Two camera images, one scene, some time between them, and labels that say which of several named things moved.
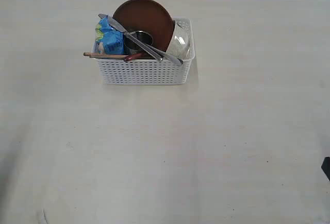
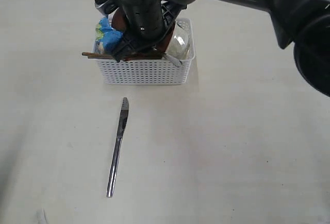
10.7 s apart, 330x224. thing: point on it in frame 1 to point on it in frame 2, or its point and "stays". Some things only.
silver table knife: x=109 y=19 to x=114 y=169
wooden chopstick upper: x=99 y=54 stays
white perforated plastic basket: x=114 y=72 stays
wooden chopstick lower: x=106 y=56 stays
